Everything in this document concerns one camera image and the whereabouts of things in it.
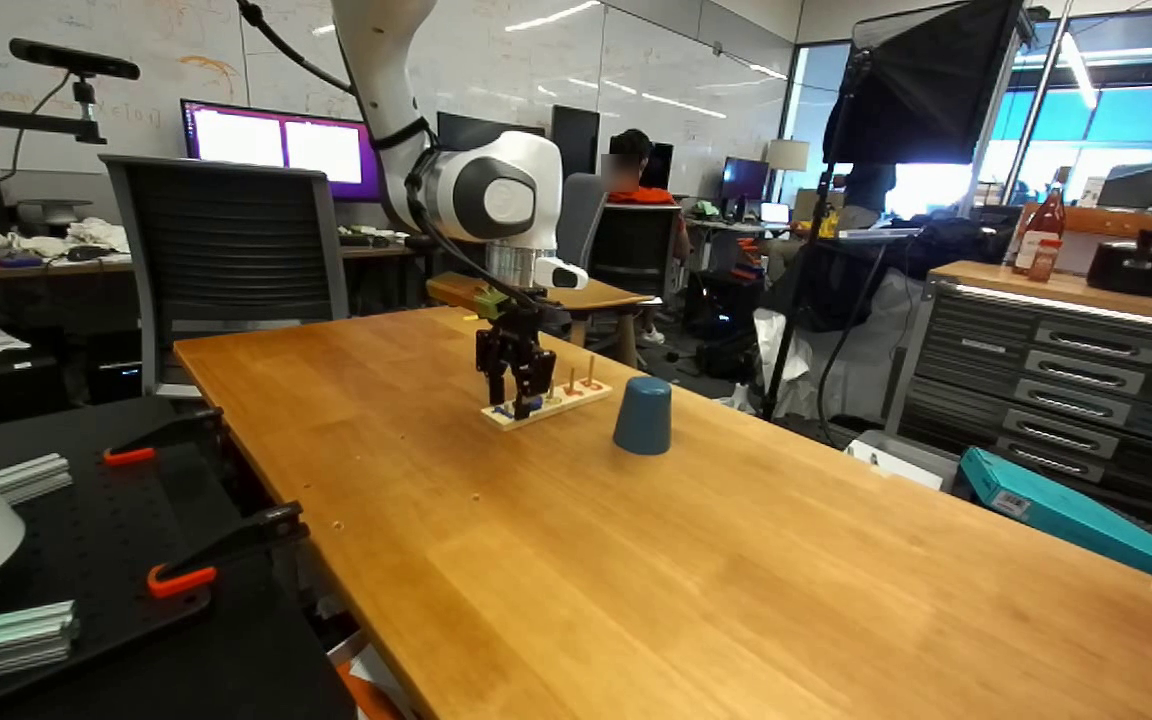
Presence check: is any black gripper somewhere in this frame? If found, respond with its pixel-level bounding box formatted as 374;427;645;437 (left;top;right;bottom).
475;288;570;410

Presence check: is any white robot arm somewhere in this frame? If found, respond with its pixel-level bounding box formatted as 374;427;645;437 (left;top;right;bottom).
332;0;589;420

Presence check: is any wooden peg board platform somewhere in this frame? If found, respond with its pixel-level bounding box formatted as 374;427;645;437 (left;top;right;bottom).
479;379;610;427

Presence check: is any blue plastic cup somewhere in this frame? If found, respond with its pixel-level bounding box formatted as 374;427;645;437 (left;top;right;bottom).
610;375;670;456

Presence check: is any person in orange shirt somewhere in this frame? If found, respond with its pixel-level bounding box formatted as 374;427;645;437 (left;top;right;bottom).
608;127;670;203

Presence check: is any grey office chair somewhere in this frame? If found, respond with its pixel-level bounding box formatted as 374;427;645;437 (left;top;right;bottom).
102;152;346;392

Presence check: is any purple lit monitor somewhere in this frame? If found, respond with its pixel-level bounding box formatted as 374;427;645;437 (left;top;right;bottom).
179;101;383;203

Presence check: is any orange black clamp near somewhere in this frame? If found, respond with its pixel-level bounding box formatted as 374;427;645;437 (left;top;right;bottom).
145;504;309;602

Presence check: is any orange black clamp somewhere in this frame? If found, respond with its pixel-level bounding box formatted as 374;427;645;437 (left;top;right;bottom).
145;504;309;602
98;407;220;467

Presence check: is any orange black clamp far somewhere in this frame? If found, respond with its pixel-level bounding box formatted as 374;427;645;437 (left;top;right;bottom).
98;407;220;467

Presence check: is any black softbox light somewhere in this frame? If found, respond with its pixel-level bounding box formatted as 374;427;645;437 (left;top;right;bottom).
823;0;1023;162

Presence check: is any teal case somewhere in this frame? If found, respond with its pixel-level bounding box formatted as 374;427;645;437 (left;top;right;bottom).
960;446;1152;577

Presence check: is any grey drawer cabinet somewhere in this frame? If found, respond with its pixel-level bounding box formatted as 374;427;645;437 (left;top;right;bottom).
890;261;1152;525

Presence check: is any black camera on stand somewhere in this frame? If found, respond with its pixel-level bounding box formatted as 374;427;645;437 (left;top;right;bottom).
6;36;141;78

